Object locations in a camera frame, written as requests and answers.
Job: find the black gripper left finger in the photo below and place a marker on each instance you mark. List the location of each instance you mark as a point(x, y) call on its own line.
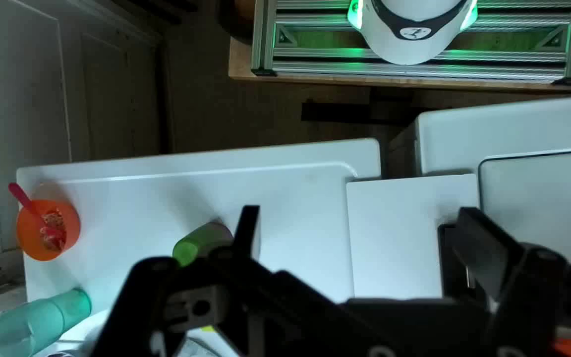
point(186, 277)

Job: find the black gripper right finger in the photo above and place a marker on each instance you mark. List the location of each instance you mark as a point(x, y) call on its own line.
point(535, 297)

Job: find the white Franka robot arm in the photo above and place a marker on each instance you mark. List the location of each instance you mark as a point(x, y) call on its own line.
point(406, 39)

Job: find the teal cup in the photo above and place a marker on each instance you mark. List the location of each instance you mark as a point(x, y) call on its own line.
point(34, 323)

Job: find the orange cup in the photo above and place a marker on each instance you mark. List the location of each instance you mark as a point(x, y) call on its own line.
point(30, 230)

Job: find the green marker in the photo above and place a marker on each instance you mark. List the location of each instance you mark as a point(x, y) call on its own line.
point(188, 249)

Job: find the white flat board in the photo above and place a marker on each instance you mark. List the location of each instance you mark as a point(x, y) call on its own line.
point(396, 238)

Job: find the white Whirlpool dryer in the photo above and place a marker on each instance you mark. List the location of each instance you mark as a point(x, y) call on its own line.
point(496, 130)

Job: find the red plastic spoon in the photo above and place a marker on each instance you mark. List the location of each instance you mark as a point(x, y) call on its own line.
point(20, 196)

